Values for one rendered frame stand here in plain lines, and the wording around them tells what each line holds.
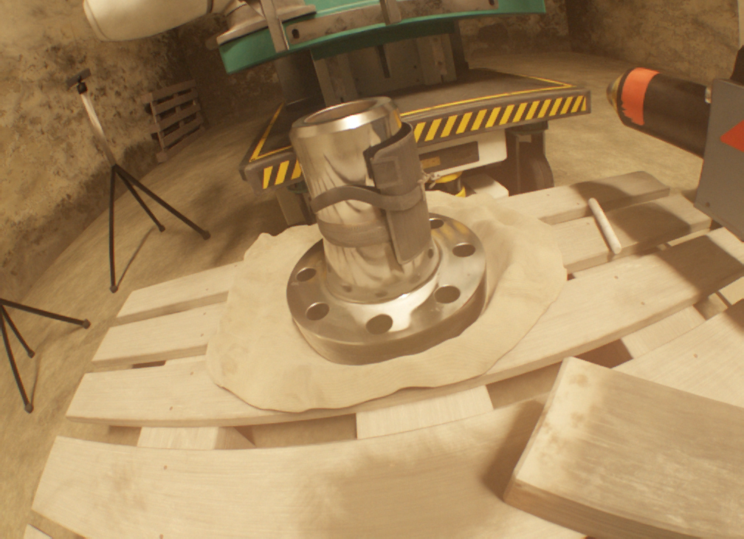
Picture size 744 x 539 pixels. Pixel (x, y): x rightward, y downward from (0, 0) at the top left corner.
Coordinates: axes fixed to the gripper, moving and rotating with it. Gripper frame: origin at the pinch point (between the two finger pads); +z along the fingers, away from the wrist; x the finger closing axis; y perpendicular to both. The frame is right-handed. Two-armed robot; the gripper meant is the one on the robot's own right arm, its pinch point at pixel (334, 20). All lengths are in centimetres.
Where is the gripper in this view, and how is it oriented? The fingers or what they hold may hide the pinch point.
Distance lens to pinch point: 42.5
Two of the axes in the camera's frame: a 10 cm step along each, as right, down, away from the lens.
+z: 2.3, 7.9, 5.7
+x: -9.6, 2.9, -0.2
